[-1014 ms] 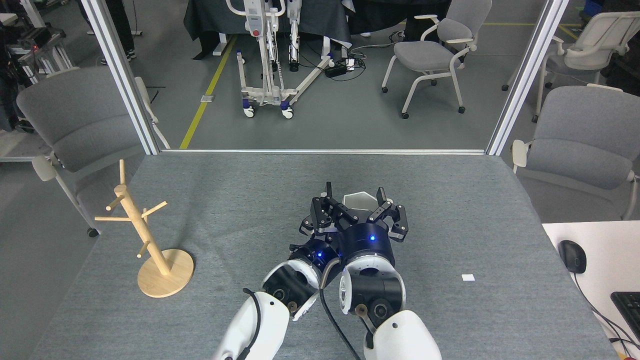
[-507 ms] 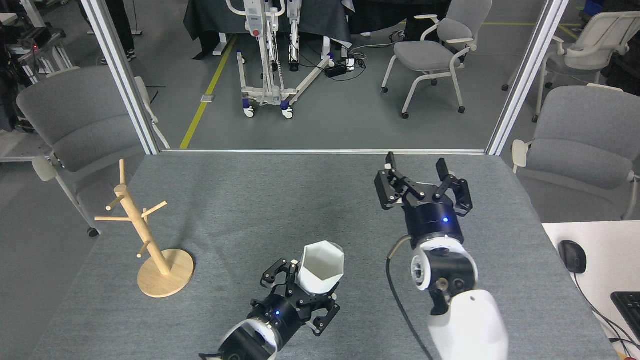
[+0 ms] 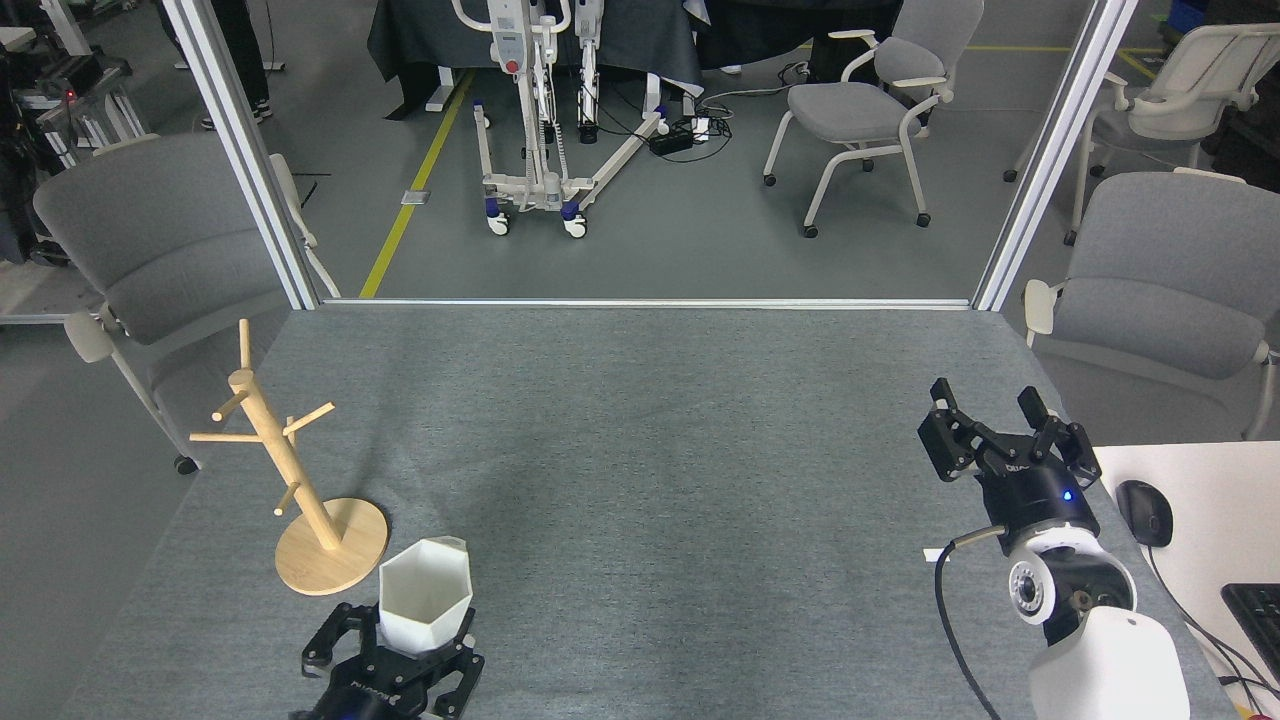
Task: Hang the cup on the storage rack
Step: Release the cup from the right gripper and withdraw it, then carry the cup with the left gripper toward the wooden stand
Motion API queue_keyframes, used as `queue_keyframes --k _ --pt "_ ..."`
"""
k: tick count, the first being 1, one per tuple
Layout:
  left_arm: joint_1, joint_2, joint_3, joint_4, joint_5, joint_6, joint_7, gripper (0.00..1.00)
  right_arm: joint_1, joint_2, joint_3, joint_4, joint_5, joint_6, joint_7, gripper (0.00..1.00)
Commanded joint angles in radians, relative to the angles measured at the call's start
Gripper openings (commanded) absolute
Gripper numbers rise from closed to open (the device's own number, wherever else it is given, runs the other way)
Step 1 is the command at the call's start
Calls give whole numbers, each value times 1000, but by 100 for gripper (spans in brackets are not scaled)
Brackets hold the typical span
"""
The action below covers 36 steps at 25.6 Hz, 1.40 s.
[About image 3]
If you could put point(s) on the white wheeled stand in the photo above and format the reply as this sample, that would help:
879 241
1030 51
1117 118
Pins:
545 185

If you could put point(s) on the white hexagonal cup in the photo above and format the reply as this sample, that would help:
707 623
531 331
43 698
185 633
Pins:
425 600

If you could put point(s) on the silver frame post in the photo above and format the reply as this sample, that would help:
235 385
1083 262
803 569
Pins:
255 170
1050 160

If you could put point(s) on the black keyboard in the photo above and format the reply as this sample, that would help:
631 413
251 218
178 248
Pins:
1258 615

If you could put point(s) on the black power strip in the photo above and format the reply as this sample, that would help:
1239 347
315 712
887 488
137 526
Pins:
672 138

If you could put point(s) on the white desk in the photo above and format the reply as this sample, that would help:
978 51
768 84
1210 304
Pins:
1210 500

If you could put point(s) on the silver floor plate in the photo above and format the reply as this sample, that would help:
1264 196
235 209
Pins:
416 197

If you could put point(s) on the dark table cloth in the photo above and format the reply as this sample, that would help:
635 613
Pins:
420 35

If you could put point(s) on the grey chair with white frame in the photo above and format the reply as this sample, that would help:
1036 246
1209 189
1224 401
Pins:
850 110
1170 290
170 240

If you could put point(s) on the person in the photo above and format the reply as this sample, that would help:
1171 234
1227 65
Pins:
245 50

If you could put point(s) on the metal equipment rack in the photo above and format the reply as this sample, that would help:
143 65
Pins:
60 110

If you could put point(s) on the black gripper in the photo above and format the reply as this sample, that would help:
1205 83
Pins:
1040 495
380 690

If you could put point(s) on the black computer mouse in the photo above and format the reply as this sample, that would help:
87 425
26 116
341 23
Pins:
1145 515

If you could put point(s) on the silver frame crossbar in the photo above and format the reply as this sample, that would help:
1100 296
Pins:
650 303

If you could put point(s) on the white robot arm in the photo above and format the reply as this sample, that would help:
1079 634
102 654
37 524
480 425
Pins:
1100 670

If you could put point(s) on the white mesh-back chair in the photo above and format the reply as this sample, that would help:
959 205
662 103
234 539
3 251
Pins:
1190 95

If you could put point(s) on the wooden cup rack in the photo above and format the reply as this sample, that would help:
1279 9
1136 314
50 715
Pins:
330 550

